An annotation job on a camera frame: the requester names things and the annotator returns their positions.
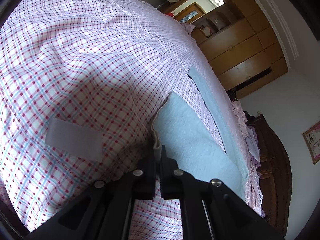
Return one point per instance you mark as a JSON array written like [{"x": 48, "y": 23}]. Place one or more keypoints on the pink plaid bed sheet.
[{"x": 108, "y": 65}]

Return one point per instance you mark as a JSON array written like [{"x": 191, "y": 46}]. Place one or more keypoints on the white fabric patch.
[{"x": 74, "y": 139}]

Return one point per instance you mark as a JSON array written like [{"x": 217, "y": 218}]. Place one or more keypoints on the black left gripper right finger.
[{"x": 175, "y": 183}]

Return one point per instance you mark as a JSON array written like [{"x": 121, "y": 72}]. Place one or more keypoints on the wooden wardrobe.
[{"x": 238, "y": 42}]

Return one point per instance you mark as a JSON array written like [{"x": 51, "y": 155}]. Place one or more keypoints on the framed pink wall picture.
[{"x": 312, "y": 139}]

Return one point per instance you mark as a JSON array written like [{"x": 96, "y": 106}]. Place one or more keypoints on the light blue pants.
[{"x": 186, "y": 139}]

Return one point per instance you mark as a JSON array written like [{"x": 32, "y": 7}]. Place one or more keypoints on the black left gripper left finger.
[{"x": 140, "y": 183}]

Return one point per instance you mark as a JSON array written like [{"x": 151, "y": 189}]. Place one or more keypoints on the dark wooden headboard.
[{"x": 276, "y": 176}]

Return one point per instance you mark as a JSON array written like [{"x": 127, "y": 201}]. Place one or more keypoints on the wooden door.
[{"x": 190, "y": 13}]

